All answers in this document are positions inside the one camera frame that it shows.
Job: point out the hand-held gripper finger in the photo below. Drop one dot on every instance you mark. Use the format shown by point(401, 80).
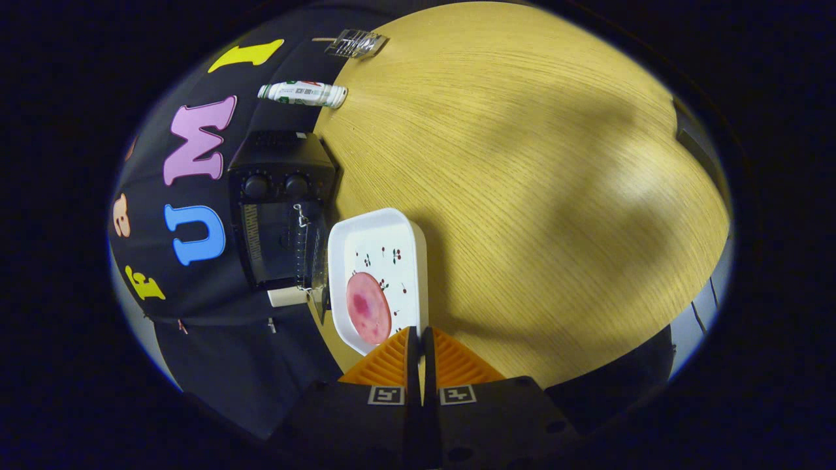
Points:
point(429, 356)
point(413, 359)

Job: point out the pink ham slice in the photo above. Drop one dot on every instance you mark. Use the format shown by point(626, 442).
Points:
point(368, 307)

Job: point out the white square plate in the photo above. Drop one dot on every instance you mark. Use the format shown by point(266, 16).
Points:
point(372, 235)

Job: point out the black toaster oven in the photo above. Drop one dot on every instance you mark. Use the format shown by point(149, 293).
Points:
point(281, 156)

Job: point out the black backdrop cloth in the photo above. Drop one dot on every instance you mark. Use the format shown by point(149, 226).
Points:
point(196, 365)

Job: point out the white drink bottle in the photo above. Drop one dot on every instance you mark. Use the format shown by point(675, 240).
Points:
point(304, 93)

